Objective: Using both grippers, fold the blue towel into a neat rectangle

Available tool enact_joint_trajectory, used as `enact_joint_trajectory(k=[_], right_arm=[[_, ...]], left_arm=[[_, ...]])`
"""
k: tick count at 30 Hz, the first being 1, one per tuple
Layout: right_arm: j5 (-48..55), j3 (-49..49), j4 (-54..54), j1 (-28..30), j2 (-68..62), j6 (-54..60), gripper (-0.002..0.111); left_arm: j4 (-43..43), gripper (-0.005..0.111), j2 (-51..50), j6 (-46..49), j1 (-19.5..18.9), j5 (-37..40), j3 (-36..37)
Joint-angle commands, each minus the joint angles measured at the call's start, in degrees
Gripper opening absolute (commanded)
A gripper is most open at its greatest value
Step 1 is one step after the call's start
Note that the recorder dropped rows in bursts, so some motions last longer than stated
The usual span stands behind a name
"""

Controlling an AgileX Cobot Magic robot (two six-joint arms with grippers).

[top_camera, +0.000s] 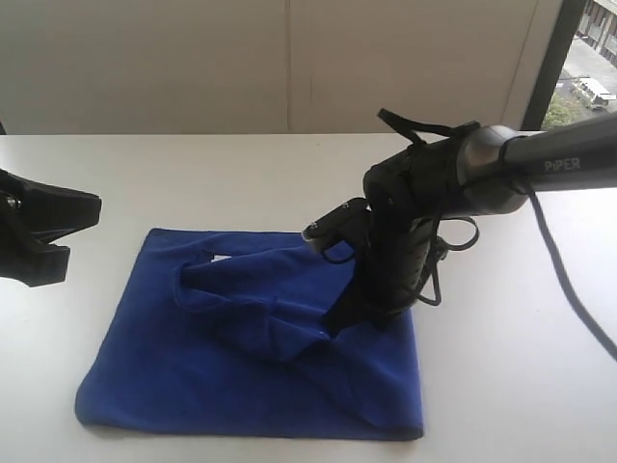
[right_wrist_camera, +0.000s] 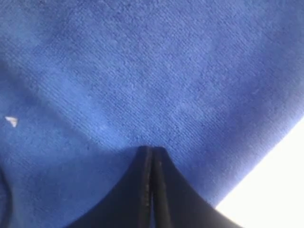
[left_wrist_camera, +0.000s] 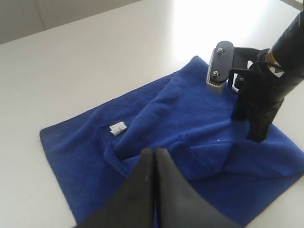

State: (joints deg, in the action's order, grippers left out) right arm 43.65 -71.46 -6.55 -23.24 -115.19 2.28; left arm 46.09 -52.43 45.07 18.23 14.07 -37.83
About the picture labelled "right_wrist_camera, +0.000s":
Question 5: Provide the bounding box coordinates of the blue microfiber towel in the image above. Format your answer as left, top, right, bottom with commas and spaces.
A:
0, 0, 304, 228

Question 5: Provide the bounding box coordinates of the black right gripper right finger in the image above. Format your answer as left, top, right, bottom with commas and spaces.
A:
152, 147, 240, 228

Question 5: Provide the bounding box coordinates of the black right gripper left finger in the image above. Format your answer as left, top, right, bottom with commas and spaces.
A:
68, 146, 152, 228

